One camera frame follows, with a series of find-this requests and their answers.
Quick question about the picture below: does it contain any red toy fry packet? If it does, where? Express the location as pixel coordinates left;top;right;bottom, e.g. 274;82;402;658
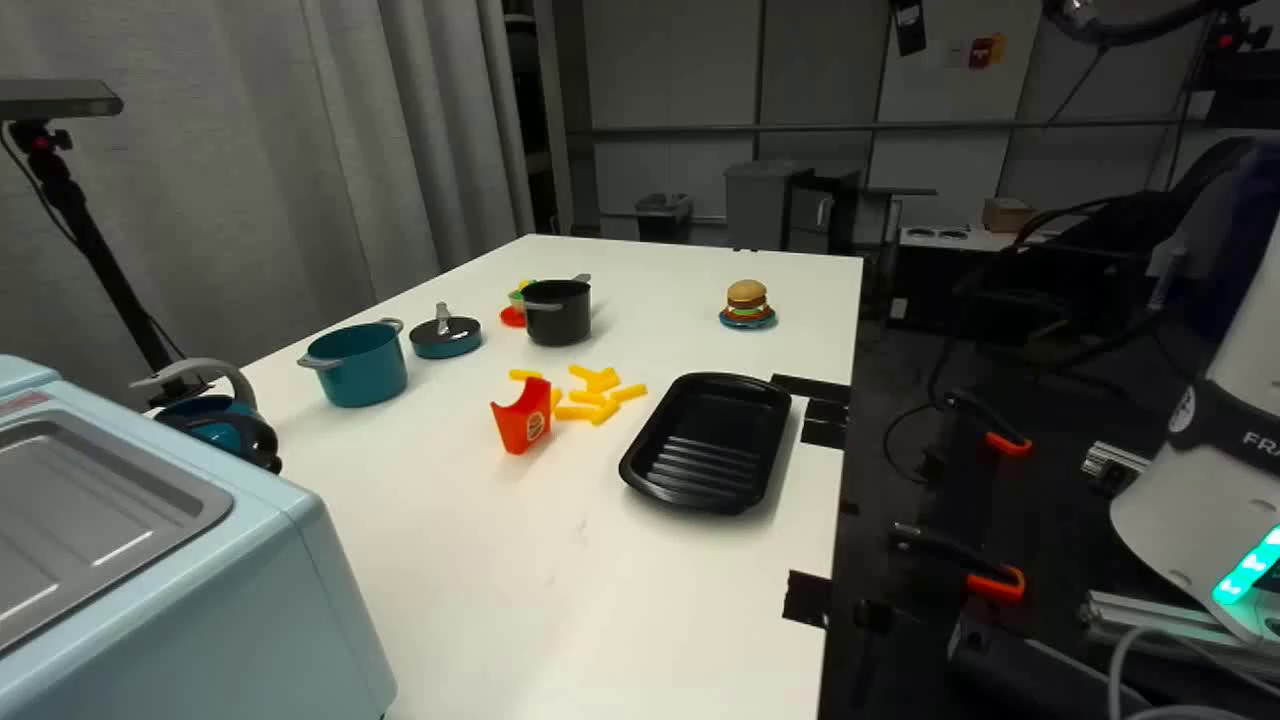
486;371;560;459

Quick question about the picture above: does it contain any black toy pot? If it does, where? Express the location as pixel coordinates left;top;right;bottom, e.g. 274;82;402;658
517;271;599;347

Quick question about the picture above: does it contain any black ridged plastic tray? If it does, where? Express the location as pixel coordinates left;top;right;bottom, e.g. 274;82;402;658
614;368;797;518

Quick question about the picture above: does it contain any small teal plate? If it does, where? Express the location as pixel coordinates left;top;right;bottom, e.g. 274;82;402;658
717;302;778;335

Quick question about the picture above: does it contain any toy burger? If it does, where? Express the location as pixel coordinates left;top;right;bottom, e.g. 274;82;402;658
725;275;775;321

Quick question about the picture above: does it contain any small black box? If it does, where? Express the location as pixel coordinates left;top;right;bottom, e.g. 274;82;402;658
633;193;697;243

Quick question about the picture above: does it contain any teal pot lid grey knob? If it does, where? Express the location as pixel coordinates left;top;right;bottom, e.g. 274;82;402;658
408;299;486;358

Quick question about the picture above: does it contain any grey trash bin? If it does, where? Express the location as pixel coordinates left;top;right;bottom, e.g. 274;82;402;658
721;155;792;252

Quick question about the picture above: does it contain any black cart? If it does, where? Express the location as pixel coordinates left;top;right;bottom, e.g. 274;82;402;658
778;165;869;257

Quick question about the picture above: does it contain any teal toy pot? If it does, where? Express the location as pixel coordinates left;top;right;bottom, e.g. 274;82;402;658
295;317;410;412

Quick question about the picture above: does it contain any cardboard box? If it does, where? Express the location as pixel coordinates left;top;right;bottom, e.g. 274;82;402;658
979;193;1038;239

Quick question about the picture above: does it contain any grey curtain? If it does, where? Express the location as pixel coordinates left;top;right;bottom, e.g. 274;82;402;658
0;0;534;405

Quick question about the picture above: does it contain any teal toy kettle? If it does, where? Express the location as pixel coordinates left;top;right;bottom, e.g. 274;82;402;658
126;355;289;474

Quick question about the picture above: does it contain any light blue toy sink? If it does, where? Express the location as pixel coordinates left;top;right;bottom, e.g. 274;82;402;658
0;352;398;720

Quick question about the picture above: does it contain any black office chair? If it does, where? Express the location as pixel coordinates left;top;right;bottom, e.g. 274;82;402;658
1010;134;1265;345

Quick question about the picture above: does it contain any black tripod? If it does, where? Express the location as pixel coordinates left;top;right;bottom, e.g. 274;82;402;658
5;115;182;392

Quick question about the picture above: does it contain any grey device on tripod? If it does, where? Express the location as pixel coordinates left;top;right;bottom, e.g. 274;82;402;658
0;75;126;124

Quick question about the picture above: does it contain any black table edge bracket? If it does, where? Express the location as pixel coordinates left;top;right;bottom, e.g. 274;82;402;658
769;371;856;451
778;567;835;633

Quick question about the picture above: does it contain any grey horizontal wall rail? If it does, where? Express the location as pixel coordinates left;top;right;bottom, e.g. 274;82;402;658
573;111;1280;144

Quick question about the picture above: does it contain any black clamp orange handle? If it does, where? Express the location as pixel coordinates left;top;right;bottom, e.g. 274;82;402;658
887;515;1032;608
933;389;1038;462

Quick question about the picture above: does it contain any black wall item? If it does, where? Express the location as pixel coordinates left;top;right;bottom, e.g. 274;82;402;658
890;0;933;59

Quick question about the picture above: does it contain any orange wall sign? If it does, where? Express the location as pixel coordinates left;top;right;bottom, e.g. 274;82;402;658
965;26;1015;72

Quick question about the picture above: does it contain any aluminium frame rail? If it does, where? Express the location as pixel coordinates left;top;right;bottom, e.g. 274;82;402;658
1077;583;1280;720

